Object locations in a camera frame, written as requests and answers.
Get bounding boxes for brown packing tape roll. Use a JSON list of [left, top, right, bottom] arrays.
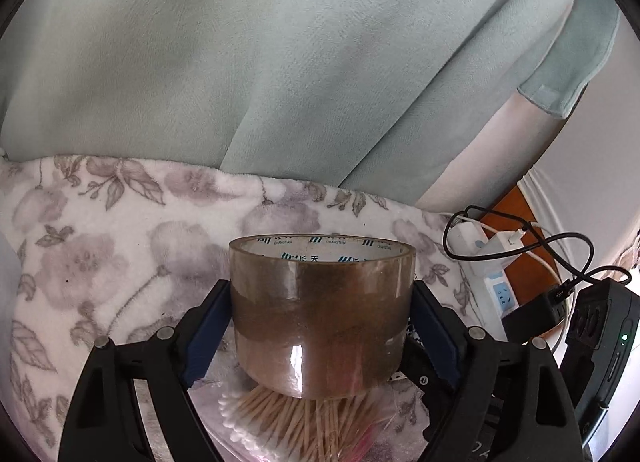
[[229, 234, 416, 399]]

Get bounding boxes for black power adapter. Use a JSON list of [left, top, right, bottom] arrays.
[[502, 288, 567, 344]]

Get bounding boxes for brown wooden furniture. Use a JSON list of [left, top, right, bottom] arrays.
[[476, 186, 572, 309]]

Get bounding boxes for white power strip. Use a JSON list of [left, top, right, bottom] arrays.
[[447, 221, 518, 341]]

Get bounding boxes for white charger plug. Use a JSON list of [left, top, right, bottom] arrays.
[[480, 229, 525, 255]]

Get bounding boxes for cotton swab pack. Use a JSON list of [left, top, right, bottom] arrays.
[[219, 385, 396, 461]]

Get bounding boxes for floral fleece blanket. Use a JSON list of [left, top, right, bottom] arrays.
[[1, 156, 500, 461]]

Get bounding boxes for grey green curtain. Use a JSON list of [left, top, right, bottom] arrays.
[[1, 0, 620, 204]]

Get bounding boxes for black cable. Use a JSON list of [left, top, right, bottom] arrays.
[[441, 205, 634, 293]]

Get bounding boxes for pink hair ties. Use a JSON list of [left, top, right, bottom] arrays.
[[224, 380, 386, 462]]

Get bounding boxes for white cable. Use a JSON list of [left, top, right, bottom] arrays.
[[439, 211, 569, 348]]

